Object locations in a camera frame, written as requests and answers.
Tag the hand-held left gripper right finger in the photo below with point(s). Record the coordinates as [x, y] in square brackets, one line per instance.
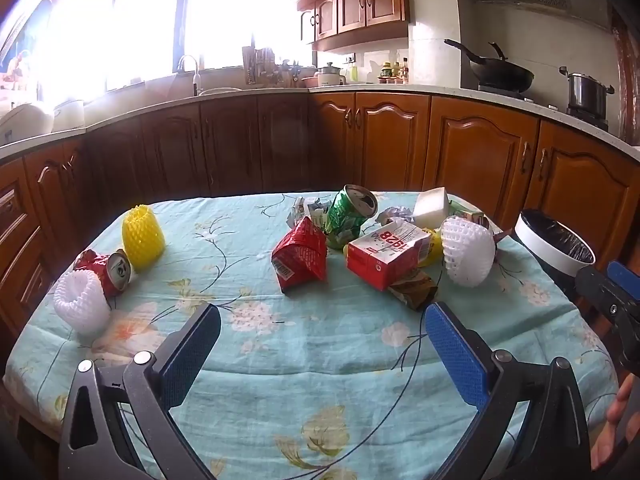
[452, 355]

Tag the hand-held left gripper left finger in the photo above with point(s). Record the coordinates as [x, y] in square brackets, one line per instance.
[192, 350]

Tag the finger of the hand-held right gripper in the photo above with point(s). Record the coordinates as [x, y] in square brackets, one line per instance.
[625, 275]
[602, 295]

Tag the white bin with black bag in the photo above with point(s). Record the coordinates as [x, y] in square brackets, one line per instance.
[545, 242]

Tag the red and white carton box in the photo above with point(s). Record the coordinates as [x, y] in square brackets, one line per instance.
[385, 255]

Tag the red carton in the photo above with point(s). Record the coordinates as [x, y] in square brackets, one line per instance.
[300, 255]

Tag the white foam block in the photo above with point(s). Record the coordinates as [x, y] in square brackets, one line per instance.
[430, 207]

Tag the green drink can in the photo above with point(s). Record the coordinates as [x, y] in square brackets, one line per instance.
[345, 215]

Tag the person's right hand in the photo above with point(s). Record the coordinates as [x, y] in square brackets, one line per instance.
[620, 410]

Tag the brown crumpled wrapper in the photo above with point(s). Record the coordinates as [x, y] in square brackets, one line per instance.
[415, 292]

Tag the large white foam fruit net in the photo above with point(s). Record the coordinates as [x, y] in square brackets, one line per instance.
[467, 252]

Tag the yellow plastic packet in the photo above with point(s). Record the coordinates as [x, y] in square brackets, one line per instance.
[434, 250]

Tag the crushed red drink can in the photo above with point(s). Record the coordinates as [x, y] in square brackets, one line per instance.
[107, 272]

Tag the floral teal tablecloth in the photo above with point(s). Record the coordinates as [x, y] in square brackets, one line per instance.
[310, 360]

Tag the small white foam fruit net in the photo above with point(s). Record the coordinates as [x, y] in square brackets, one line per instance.
[82, 300]

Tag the yellow foam fruit net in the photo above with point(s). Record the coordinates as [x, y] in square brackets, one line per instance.
[142, 235]

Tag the small green box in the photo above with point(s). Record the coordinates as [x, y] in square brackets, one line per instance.
[467, 212]

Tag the crumpled white paper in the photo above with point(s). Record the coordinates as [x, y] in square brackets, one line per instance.
[305, 210]
[392, 216]

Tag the steel cooking pot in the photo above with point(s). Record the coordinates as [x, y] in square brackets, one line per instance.
[585, 92]

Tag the gas stove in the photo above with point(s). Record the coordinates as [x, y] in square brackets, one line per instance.
[550, 102]

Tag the wooden lower kitchen cabinets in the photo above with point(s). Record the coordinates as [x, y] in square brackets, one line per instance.
[390, 140]

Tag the wooden kitchen cabinets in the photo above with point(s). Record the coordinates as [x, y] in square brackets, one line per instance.
[390, 140]
[360, 0]

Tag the black wok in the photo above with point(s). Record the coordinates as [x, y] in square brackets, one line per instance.
[500, 72]

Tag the chrome kitchen faucet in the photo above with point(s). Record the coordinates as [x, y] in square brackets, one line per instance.
[194, 77]

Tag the large white appliance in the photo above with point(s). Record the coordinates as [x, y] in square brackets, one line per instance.
[25, 122]

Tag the row of condiment bottles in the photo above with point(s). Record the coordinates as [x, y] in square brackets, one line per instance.
[394, 72]

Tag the utensil rack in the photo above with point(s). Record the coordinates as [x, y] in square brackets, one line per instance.
[260, 67]

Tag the small white cooker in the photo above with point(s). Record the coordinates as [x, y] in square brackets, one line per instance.
[330, 76]

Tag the kitchen window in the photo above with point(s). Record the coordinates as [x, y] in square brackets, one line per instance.
[150, 30]

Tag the wooden upper kitchen cabinets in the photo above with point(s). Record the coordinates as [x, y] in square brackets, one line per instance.
[360, 0]

